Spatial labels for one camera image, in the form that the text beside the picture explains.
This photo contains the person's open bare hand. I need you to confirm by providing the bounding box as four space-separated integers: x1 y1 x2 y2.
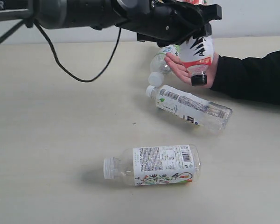
164 53 219 89

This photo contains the white label clear bottle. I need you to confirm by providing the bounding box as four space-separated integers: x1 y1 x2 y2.
146 85 232 133

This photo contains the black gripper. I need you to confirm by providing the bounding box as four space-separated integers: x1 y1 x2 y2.
114 0 222 44

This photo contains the wide clear colourful label bottle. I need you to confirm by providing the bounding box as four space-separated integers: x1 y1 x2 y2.
103 144 201 186

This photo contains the black cable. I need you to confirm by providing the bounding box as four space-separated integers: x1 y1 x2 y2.
0 18 122 83

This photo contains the pink label black cap bottle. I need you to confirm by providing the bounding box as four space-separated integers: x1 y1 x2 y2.
175 0 214 86

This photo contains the green label clear bottle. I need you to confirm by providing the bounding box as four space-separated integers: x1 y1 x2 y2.
148 45 180 87

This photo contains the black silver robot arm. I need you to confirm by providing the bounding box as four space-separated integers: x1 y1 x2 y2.
0 0 222 47

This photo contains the black sleeved forearm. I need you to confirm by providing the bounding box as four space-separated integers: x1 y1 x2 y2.
210 50 280 105

